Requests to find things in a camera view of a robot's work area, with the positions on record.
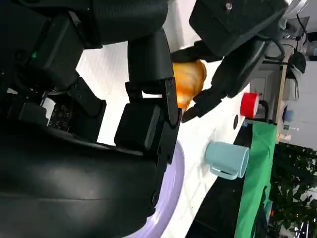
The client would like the wooden post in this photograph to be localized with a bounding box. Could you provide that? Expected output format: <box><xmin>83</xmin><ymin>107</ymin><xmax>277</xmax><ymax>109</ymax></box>
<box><xmin>275</xmin><ymin>52</ymin><xmax>291</xmax><ymax>143</ymax></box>

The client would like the red tape roll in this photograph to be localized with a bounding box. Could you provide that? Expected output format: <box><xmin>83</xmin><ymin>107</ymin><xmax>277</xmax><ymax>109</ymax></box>
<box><xmin>240</xmin><ymin>92</ymin><xmax>260</xmax><ymax>118</ymax></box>

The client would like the green leafy plant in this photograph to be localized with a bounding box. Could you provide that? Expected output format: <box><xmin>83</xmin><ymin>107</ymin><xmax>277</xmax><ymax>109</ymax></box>
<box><xmin>268</xmin><ymin>142</ymin><xmax>317</xmax><ymax>235</ymax></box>

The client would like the lilac plate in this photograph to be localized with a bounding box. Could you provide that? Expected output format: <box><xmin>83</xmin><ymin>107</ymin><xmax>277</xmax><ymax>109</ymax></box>
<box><xmin>127</xmin><ymin>140</ymin><xmax>186</xmax><ymax>238</ymax></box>

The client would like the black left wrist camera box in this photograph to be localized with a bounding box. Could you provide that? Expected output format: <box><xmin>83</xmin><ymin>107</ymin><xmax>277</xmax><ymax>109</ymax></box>
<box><xmin>189</xmin><ymin>0</ymin><xmax>289</xmax><ymax>57</ymax></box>

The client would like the pale green mug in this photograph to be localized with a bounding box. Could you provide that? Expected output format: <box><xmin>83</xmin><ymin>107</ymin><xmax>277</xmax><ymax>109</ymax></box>
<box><xmin>205</xmin><ymin>141</ymin><xmax>250</xmax><ymax>180</ymax></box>

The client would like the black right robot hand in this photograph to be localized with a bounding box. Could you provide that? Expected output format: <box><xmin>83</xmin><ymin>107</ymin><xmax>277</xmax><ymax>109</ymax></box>
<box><xmin>0</xmin><ymin>0</ymin><xmax>183</xmax><ymax>238</ymax></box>

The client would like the orange white toy bread roll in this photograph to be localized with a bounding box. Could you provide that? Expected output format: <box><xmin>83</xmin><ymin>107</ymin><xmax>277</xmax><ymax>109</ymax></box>
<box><xmin>172</xmin><ymin>60</ymin><xmax>208</xmax><ymax>110</ymax></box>

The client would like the green cloth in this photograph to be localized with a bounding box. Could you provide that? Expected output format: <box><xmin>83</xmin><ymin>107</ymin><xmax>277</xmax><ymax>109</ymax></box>
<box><xmin>234</xmin><ymin>122</ymin><xmax>277</xmax><ymax>238</ymax></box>

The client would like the looped black wrist cable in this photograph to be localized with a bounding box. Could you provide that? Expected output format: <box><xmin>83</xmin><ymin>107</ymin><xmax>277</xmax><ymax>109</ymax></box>
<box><xmin>271</xmin><ymin>38</ymin><xmax>286</xmax><ymax>60</ymax></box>

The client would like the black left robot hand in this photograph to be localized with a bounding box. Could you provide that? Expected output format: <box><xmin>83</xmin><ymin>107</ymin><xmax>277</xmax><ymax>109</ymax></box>
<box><xmin>170</xmin><ymin>37</ymin><xmax>268</xmax><ymax>124</ymax></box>

